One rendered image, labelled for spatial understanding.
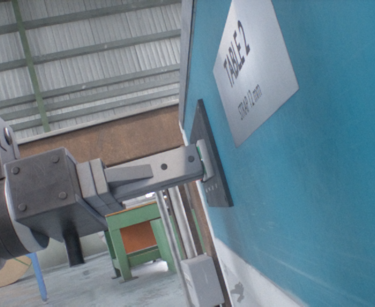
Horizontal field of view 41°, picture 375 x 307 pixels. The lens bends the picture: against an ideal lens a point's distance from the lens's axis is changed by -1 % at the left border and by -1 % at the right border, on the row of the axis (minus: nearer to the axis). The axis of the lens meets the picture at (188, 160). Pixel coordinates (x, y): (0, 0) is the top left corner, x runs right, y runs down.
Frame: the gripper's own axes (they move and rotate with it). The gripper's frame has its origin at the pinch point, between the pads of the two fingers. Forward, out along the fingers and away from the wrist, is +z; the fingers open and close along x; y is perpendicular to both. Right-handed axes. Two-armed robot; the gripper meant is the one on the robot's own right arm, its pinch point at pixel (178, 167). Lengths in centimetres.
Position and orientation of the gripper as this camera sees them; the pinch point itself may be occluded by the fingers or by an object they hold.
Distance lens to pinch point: 45.6
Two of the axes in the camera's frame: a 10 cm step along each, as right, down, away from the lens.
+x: -0.3, -2.8, -9.6
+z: 9.6, -2.7, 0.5
